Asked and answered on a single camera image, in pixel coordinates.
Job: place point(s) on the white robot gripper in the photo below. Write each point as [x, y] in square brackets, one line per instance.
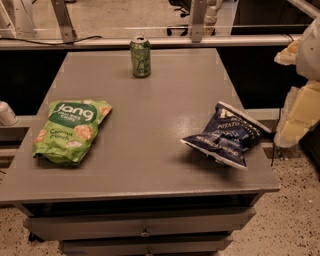
[309, 55]

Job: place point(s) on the blue potato chip bag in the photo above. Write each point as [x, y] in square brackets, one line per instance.
[228, 135]

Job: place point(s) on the green soda can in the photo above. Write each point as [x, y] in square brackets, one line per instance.
[140, 56]

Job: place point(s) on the green rice chips bag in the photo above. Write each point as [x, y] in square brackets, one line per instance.
[70, 130]

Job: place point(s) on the upper grey drawer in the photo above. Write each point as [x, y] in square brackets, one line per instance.
[141, 224]

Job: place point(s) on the grey drawer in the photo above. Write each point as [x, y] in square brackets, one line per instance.
[146, 246]
[141, 224]

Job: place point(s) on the lower grey drawer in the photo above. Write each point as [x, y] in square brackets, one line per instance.
[146, 246]

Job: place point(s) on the white bottle at left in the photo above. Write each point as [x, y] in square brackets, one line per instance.
[7, 115]

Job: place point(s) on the grey metal bracket centre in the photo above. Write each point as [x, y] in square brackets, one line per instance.
[197, 21]

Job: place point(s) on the grey metal bracket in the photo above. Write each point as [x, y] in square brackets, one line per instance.
[197, 21]
[67, 31]

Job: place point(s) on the grey metal bracket left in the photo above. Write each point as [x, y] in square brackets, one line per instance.
[67, 31]

